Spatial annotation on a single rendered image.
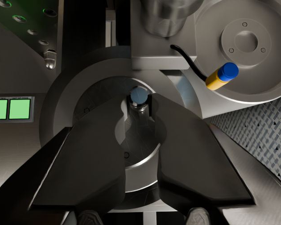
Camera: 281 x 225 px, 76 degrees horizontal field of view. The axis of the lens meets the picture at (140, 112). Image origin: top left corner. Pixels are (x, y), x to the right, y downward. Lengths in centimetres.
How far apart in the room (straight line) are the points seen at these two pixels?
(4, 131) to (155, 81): 50
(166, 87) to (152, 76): 2
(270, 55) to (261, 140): 12
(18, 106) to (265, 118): 55
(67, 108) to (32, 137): 40
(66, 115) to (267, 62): 19
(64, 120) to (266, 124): 24
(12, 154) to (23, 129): 7
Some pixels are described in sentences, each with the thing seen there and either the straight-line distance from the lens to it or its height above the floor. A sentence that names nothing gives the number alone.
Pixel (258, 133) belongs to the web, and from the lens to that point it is 29.
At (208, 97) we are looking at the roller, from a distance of 19.
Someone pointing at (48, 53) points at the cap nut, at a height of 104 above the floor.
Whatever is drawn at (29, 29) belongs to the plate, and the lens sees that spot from 50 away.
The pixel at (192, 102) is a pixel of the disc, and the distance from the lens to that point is 17.
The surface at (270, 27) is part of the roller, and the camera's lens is 24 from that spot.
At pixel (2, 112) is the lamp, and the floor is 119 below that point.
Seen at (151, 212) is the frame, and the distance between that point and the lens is 53.
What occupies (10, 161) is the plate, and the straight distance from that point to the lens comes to 59.
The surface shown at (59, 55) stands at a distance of 20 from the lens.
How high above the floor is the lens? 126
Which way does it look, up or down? 7 degrees down
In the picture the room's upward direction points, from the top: 179 degrees clockwise
